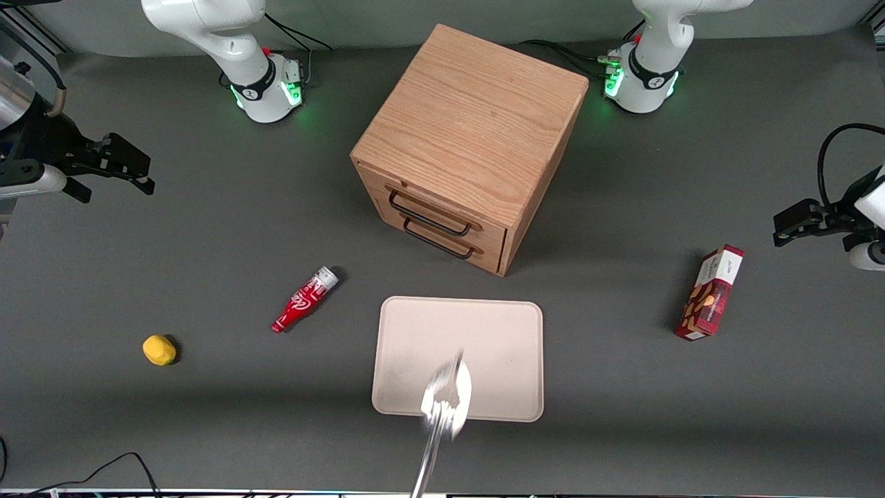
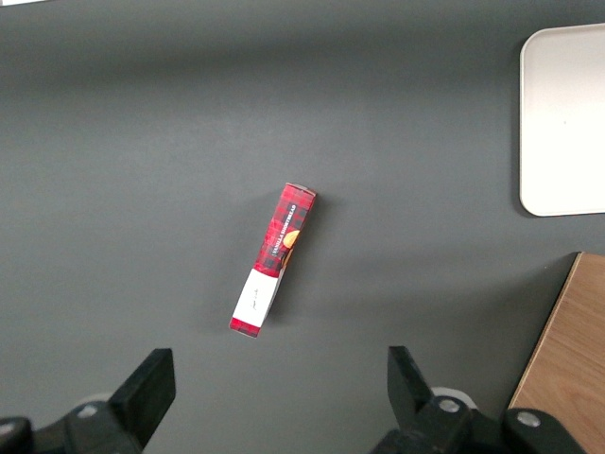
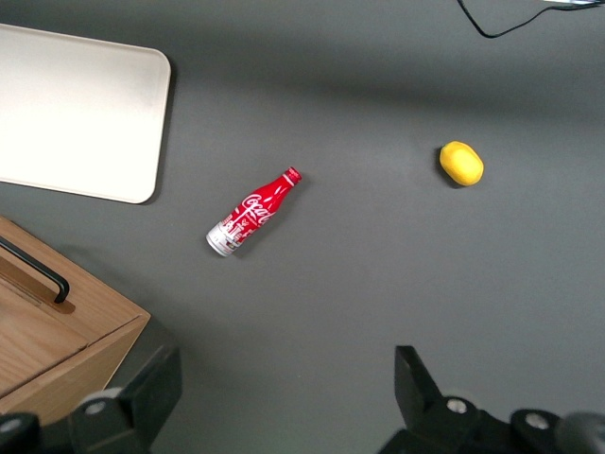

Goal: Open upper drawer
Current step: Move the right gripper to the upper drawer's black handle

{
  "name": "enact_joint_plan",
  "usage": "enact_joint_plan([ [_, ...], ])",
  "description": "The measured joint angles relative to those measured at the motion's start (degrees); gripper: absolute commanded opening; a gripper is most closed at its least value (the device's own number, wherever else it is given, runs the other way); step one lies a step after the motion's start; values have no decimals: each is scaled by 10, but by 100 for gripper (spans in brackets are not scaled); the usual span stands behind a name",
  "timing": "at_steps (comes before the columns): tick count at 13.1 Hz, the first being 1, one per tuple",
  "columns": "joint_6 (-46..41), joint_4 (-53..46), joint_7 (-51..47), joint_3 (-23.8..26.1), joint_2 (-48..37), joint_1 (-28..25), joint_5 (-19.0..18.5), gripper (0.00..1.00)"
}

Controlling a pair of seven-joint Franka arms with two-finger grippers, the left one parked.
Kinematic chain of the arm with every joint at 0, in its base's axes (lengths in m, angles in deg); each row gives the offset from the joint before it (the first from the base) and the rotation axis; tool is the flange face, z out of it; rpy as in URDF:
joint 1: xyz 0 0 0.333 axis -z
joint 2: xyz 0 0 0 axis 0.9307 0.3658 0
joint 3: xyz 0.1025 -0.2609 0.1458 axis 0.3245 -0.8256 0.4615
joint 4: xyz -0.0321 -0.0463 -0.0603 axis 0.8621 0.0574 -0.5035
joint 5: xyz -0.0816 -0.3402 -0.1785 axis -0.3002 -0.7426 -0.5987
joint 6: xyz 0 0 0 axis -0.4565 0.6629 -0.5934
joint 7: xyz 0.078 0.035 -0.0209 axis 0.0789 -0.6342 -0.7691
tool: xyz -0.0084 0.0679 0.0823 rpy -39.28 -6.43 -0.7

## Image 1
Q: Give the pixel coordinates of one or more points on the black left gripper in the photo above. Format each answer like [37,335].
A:
[845,208]

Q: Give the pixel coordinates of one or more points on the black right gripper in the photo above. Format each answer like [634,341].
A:
[57,142]

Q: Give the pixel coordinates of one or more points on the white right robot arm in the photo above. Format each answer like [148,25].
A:
[242,62]

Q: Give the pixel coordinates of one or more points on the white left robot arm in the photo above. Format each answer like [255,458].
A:
[650,69]

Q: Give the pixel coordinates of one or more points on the oak wooden drawer cabinet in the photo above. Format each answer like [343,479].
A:
[470,117]

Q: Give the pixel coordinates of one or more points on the red plaid cookie box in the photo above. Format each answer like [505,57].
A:
[711,297]

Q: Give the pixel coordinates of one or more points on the yellow lemon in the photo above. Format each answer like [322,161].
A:
[160,350]

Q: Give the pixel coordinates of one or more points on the red cola bottle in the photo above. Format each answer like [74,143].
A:
[304,301]

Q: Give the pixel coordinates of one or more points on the beige plastic tray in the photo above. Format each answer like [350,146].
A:
[498,346]

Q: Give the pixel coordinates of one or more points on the shiny silver metal fork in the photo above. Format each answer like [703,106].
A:
[446,398]

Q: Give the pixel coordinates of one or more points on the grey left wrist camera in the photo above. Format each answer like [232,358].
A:
[864,257]

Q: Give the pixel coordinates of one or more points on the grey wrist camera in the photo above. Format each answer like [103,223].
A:
[864,257]
[41,181]

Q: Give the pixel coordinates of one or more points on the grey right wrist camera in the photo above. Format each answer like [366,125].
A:
[41,181]

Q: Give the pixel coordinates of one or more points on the aluminium frame rail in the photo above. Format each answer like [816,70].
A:
[31,24]

